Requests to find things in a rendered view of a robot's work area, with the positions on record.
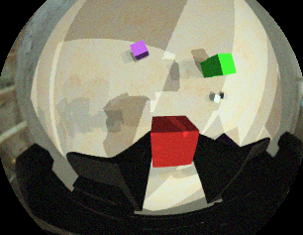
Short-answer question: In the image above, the purple cube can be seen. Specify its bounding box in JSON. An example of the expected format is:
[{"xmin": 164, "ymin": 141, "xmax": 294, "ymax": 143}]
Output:
[{"xmin": 131, "ymin": 41, "xmax": 149, "ymax": 60}]

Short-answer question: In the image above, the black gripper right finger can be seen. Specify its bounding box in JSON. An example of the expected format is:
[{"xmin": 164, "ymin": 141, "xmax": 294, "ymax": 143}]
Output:
[{"xmin": 192, "ymin": 133, "xmax": 269, "ymax": 204}]

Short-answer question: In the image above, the green block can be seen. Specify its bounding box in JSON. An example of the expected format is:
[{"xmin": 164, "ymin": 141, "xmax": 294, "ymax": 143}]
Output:
[
  {"xmin": 207, "ymin": 54, "xmax": 236, "ymax": 76},
  {"xmin": 200, "ymin": 60, "xmax": 213, "ymax": 78}
]

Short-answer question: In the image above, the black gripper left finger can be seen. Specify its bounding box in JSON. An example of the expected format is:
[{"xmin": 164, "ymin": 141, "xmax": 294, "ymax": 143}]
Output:
[{"xmin": 66, "ymin": 132, "xmax": 152, "ymax": 212}]

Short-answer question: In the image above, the red block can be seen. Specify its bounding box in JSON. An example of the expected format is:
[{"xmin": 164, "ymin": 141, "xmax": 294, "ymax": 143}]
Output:
[{"xmin": 151, "ymin": 116, "xmax": 199, "ymax": 167}]

